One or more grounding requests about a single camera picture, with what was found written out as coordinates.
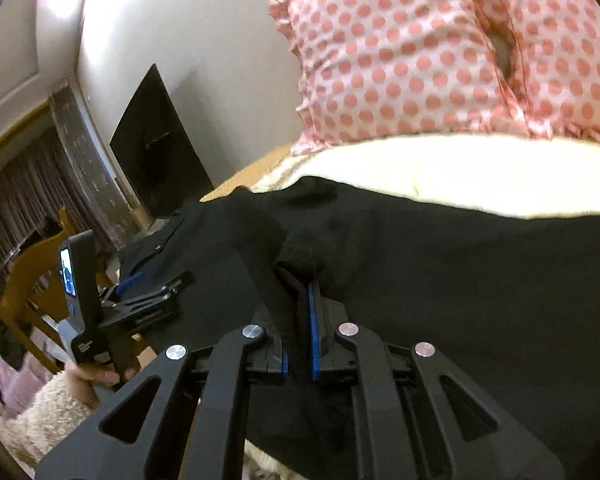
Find wooden bed frame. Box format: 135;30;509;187
199;144;295;204

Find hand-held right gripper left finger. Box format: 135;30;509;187
34;310;289;480

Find black flat panel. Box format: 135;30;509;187
109;63;215;217

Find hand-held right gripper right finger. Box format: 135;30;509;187
306;281;567;480

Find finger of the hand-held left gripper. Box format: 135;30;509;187
101;286;181;311
112;270;197;295

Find black pants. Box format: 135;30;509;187
117;175;600;480

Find person's left hand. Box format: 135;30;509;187
64;360;141;412

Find wooden chair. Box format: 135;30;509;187
0;207;148;377

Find person's left forearm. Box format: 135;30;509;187
2;374;98;472

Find patterned wall strip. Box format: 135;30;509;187
48;79;148;243

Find pink cloth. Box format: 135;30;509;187
0;332;51;413

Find brown curtain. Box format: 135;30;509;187
0;129;111;295

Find pink polka dot pillow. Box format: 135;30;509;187
268;0;600;157

